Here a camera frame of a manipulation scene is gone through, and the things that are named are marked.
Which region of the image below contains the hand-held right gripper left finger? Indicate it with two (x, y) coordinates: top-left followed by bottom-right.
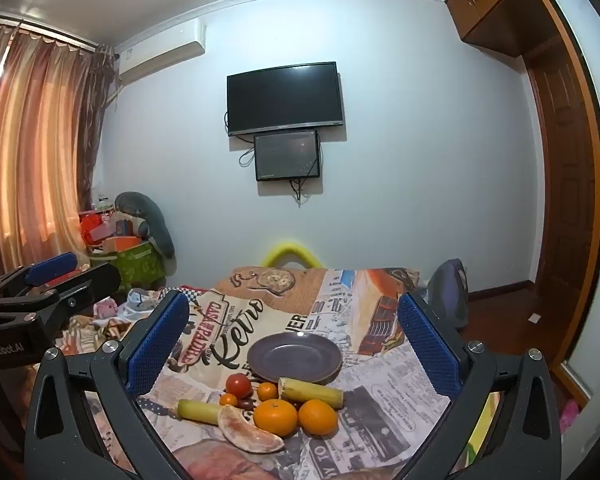
(24, 289), (191, 480)

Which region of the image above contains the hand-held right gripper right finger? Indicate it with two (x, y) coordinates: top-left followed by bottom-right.
(397, 290), (563, 480)

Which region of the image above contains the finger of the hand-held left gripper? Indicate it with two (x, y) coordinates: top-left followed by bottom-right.
(0, 262), (123, 332)
(0, 253), (79, 306)

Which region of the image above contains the pomelo slice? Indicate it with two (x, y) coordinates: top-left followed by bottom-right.
(217, 404), (286, 455)

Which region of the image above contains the large orange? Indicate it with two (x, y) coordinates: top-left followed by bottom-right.
(298, 398), (339, 436)
(253, 398), (299, 437)

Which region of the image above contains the dark purple plate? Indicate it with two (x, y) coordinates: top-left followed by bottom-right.
(246, 332), (343, 385)

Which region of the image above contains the pink toy figure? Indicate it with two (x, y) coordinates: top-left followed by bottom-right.
(93, 296), (121, 320)

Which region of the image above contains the green storage box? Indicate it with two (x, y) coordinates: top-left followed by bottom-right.
(88, 241), (164, 292)

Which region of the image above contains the orange box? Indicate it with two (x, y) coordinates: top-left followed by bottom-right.
(102, 234), (146, 255)

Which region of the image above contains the red box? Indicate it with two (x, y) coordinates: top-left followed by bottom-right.
(78, 210), (112, 247)

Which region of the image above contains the grey blue backpack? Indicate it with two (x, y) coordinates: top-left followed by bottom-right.
(425, 258), (470, 332)

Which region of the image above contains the printed newspaper-pattern blanket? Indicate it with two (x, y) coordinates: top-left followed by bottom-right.
(55, 265), (496, 480)

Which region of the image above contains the orange curtain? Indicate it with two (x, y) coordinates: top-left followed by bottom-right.
(0, 17), (101, 286)

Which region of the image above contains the brown patterned curtain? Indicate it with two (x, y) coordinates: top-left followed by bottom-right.
(76, 44), (119, 208)

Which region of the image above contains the pink slipper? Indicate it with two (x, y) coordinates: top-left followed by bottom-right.
(560, 399), (581, 435)

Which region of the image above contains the white air conditioner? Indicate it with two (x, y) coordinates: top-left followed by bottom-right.
(113, 16), (207, 84)

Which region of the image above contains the wooden overhead cabinet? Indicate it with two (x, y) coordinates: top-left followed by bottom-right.
(442, 0), (553, 59)

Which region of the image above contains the yellow ring chair back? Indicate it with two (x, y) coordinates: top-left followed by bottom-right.
(262, 241), (324, 269)

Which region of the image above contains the small black wall monitor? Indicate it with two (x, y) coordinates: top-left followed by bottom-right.
(253, 130), (322, 182)

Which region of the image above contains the black wall television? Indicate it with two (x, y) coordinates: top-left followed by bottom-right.
(226, 61), (345, 137)

